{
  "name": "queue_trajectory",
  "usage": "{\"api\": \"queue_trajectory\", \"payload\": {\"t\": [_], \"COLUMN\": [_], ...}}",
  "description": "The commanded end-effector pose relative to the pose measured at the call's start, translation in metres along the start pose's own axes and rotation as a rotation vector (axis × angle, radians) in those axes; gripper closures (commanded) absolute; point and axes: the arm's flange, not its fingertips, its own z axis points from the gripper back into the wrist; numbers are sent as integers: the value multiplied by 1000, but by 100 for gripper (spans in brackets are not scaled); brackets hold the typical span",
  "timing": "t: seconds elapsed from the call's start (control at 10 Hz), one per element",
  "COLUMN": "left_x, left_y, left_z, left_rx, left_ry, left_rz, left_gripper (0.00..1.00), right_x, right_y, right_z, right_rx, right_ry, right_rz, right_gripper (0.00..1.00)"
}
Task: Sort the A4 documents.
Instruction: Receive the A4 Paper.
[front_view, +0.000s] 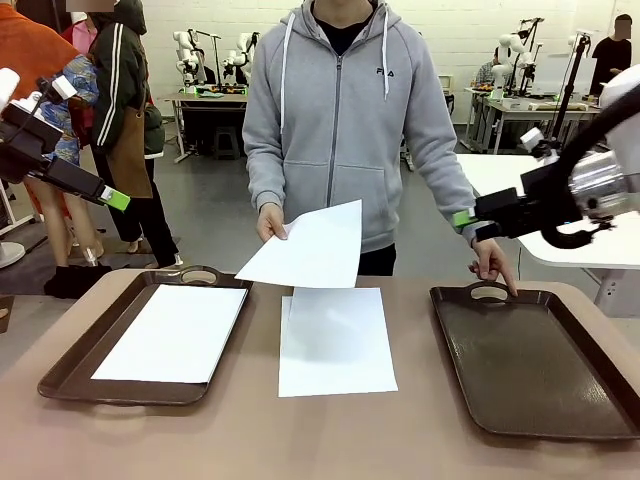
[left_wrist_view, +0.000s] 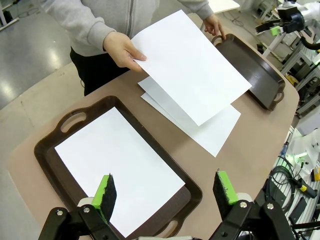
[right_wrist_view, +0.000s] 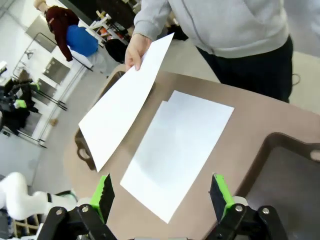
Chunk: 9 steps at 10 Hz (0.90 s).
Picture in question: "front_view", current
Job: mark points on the standing person in black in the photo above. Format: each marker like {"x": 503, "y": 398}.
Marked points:
{"x": 612, "y": 60}

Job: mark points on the person's right forearm grey sleeve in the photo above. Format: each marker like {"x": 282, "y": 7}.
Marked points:
{"x": 265, "y": 175}

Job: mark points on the seated background person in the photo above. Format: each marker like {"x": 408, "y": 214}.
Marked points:
{"x": 487, "y": 75}

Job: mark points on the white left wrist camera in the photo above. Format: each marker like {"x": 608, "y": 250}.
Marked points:
{"x": 64, "y": 86}

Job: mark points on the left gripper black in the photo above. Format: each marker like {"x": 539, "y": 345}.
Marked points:
{"x": 27, "y": 140}

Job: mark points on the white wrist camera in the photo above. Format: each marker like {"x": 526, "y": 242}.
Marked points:
{"x": 532, "y": 139}
{"x": 64, "y": 86}

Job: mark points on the white background work table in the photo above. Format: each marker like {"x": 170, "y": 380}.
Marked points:
{"x": 530, "y": 102}

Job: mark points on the person in orange top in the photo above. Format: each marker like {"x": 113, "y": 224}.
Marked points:
{"x": 30, "y": 45}

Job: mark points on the white round fan base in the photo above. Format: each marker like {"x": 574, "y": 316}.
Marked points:
{"x": 10, "y": 255}

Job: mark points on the dark plastic stool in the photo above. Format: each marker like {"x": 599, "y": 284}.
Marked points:
{"x": 227, "y": 142}

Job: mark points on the person's right hand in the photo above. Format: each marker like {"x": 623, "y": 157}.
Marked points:
{"x": 272, "y": 222}

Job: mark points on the brown plastic serving tray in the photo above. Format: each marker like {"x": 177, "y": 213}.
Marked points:
{"x": 530, "y": 365}
{"x": 85, "y": 360}

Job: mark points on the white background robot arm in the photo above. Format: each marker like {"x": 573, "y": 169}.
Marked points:
{"x": 240, "y": 55}
{"x": 512, "y": 55}
{"x": 186, "y": 55}

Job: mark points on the black tripod pole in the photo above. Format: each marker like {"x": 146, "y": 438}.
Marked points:
{"x": 570, "y": 90}

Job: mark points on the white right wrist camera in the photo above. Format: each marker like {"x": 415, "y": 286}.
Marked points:
{"x": 532, "y": 139}

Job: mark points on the black bag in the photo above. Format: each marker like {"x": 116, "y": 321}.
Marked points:
{"x": 75, "y": 282}

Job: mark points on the brown wooden object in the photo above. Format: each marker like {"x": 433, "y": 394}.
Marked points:
{"x": 6, "y": 315}

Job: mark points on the person in grey hoodie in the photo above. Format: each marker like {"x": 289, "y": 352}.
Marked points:
{"x": 340, "y": 125}

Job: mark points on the grey background work table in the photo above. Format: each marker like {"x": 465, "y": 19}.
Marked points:
{"x": 210, "y": 98}

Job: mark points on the person's left hand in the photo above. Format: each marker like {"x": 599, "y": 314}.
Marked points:
{"x": 487, "y": 257}

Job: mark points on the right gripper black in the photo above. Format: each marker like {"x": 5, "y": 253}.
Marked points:
{"x": 542, "y": 205}

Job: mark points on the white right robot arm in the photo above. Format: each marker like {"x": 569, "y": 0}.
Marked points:
{"x": 597, "y": 175}

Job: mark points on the person in dark striped jacket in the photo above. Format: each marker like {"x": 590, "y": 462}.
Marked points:
{"x": 125, "y": 75}

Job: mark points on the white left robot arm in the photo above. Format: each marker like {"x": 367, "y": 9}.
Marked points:
{"x": 7, "y": 85}

